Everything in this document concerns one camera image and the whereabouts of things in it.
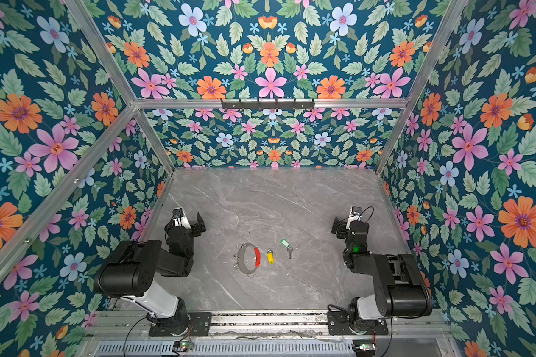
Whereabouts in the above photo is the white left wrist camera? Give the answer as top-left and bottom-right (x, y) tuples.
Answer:
(171, 208), (191, 229)

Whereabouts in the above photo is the metal keyring with red handle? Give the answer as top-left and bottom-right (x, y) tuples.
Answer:
(233, 242), (261, 279)

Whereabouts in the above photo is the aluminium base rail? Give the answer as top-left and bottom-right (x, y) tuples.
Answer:
(76, 309), (461, 356)

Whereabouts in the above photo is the black wall hook rail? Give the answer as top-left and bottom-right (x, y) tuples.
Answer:
(220, 99), (316, 110)

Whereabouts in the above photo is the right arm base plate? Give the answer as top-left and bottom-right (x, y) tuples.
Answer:
(327, 310), (389, 336)

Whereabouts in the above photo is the yellow key tag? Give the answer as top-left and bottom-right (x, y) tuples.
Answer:
(267, 250), (275, 265)

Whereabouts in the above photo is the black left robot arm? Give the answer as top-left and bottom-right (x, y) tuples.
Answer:
(94, 208), (206, 336)

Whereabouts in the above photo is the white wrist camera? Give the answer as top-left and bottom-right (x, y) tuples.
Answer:
(346, 206), (363, 229)
(171, 208), (191, 229)

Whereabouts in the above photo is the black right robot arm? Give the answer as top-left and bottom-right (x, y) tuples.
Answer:
(328, 216), (433, 334)

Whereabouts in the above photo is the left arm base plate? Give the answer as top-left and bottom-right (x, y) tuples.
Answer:
(148, 312), (212, 337)

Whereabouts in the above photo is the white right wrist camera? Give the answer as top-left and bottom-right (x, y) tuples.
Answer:
(346, 206), (363, 229)

